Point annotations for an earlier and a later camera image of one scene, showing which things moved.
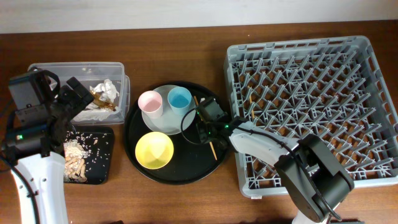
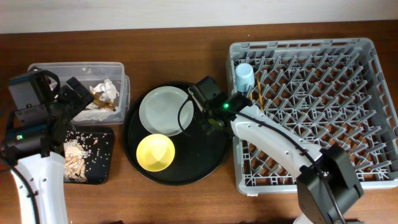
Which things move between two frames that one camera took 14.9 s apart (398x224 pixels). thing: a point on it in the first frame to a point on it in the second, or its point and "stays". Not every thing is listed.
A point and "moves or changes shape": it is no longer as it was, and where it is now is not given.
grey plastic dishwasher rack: [334, 88] stays
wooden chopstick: [252, 111] moves or changes shape
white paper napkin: [93, 112] stays
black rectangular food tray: [89, 155] stays
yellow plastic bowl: [154, 150] stays
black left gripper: [68, 93] stays
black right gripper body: [204, 125] to [206, 115]
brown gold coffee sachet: [101, 103] stays
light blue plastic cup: [179, 98] to [244, 77]
